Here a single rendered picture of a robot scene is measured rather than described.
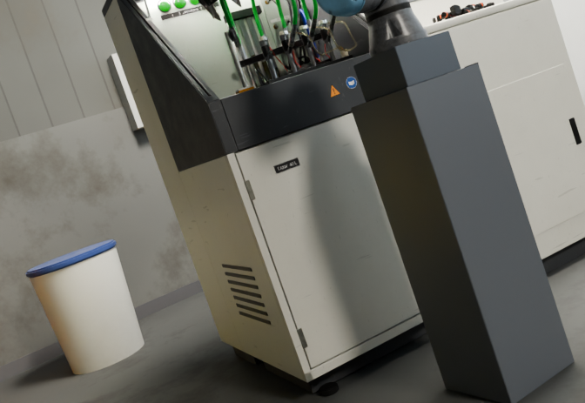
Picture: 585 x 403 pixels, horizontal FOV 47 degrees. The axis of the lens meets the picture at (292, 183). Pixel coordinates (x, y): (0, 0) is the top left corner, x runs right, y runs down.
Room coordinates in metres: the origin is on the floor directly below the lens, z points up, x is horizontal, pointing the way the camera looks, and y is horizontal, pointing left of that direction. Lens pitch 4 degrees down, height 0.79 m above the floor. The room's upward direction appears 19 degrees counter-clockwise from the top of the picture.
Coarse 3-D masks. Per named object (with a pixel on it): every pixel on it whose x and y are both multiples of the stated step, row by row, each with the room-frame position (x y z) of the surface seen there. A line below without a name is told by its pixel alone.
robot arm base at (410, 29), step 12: (384, 12) 1.67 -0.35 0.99; (396, 12) 1.67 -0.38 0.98; (408, 12) 1.68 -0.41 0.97; (372, 24) 1.70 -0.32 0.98; (384, 24) 1.67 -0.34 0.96; (396, 24) 1.66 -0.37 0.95; (408, 24) 1.66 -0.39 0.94; (420, 24) 1.69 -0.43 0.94; (372, 36) 1.70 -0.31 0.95; (384, 36) 1.67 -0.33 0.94; (396, 36) 1.67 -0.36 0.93; (408, 36) 1.65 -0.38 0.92; (420, 36) 1.67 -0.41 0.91; (372, 48) 1.70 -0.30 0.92; (384, 48) 1.67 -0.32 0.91
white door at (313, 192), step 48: (288, 144) 2.05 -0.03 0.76; (336, 144) 2.12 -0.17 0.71; (288, 192) 2.03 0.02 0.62; (336, 192) 2.09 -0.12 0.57; (288, 240) 2.01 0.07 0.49; (336, 240) 2.07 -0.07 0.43; (384, 240) 2.14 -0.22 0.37; (288, 288) 1.99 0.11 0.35; (336, 288) 2.05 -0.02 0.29; (384, 288) 2.11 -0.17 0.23; (336, 336) 2.03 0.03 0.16
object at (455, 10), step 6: (456, 6) 2.49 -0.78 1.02; (468, 6) 2.53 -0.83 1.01; (474, 6) 2.52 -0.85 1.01; (480, 6) 2.53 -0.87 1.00; (486, 6) 2.51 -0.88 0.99; (444, 12) 2.44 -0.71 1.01; (450, 12) 2.50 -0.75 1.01; (456, 12) 2.47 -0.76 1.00; (462, 12) 2.49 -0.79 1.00; (468, 12) 2.47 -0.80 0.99; (438, 18) 2.50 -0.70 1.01; (444, 18) 2.50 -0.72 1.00
